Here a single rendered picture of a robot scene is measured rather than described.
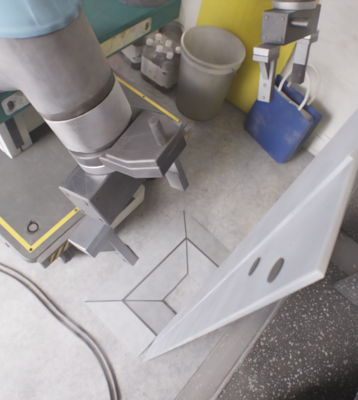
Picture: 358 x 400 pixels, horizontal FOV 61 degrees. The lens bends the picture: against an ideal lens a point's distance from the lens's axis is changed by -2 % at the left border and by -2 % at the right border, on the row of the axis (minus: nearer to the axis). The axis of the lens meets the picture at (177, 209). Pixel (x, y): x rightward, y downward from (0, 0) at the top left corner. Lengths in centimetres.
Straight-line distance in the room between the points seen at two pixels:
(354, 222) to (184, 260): 70
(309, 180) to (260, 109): 137
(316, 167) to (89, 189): 22
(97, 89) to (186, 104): 130
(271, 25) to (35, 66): 45
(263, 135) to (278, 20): 100
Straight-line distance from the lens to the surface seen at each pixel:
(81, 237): 36
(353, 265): 63
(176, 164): 43
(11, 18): 24
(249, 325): 77
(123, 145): 28
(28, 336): 118
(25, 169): 103
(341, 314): 58
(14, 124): 99
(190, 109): 157
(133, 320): 113
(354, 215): 67
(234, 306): 16
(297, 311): 53
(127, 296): 114
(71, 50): 26
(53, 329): 117
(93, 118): 28
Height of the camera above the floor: 113
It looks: 61 degrees down
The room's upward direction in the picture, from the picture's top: 18 degrees clockwise
